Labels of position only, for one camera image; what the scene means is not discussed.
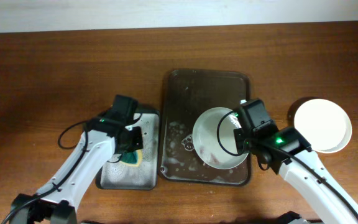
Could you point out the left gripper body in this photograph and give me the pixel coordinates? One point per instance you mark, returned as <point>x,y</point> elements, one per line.
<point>136,140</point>

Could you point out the green and yellow sponge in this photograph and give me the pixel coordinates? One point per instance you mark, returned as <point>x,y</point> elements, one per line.
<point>132,159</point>

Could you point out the light green plate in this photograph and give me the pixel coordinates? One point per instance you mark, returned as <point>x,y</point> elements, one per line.
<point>213,138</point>

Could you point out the pinkish white plate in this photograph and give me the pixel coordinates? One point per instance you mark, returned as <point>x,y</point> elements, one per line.
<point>329,146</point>

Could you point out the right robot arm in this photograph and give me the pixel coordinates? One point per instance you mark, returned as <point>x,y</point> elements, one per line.
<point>291,157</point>

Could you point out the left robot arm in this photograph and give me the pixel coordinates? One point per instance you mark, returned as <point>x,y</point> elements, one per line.
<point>111,133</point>

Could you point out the small dark green tray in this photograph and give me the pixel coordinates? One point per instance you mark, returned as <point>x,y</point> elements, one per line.
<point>117,176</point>

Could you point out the large brown tray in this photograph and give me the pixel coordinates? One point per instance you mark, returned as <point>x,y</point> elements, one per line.
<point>189,93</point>

